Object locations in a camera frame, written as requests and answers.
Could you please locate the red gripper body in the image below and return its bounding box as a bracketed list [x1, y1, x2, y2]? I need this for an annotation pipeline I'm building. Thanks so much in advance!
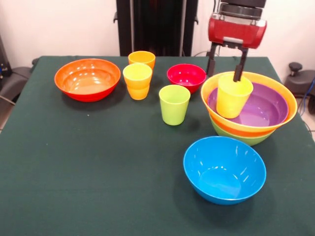
[208, 13, 268, 50]

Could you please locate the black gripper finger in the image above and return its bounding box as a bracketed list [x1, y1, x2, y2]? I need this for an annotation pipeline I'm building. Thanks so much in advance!
[206, 43, 219, 76]
[233, 48, 250, 83]

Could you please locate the small pink bowl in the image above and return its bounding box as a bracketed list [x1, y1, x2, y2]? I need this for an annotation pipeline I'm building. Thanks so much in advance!
[166, 63, 207, 94]

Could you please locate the yellow cup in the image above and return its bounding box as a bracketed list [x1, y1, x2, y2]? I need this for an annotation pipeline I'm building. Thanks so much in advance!
[216, 74, 254, 119]
[123, 63, 153, 89]

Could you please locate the purple bowl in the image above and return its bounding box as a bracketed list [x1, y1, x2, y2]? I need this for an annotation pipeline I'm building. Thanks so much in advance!
[207, 82, 289, 127]

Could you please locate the large orange bowl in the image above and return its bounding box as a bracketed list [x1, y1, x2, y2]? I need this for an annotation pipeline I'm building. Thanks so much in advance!
[200, 71, 298, 138]

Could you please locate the green cup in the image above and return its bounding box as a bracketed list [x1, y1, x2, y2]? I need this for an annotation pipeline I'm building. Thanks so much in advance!
[158, 85, 191, 126]

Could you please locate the orange cup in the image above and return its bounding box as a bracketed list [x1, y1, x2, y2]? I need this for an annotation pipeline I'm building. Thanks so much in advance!
[128, 51, 157, 71]

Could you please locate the green bowl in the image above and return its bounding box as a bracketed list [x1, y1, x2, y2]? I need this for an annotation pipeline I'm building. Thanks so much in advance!
[210, 118, 276, 147]

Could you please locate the yellow-orange cup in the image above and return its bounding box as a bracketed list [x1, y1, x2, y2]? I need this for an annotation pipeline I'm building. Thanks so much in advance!
[126, 83, 151, 101]

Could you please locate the blue bowl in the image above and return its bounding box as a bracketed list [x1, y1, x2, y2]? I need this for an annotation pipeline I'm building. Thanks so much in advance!
[183, 136, 267, 206]

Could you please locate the red bowl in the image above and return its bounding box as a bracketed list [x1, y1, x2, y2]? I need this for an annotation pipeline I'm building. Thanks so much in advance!
[54, 58, 122, 103]

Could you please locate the dark green tablecloth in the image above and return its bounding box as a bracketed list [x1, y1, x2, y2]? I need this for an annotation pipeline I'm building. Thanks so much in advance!
[0, 56, 315, 236]

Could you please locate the black equipment box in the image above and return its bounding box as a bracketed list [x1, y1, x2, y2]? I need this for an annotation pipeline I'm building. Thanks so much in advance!
[0, 34, 12, 83]

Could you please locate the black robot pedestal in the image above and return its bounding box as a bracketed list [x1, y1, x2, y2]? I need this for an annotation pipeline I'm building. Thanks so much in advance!
[113, 0, 199, 57]

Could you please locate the blue cable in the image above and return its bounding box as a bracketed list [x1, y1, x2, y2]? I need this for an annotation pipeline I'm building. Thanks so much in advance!
[298, 76, 315, 116]

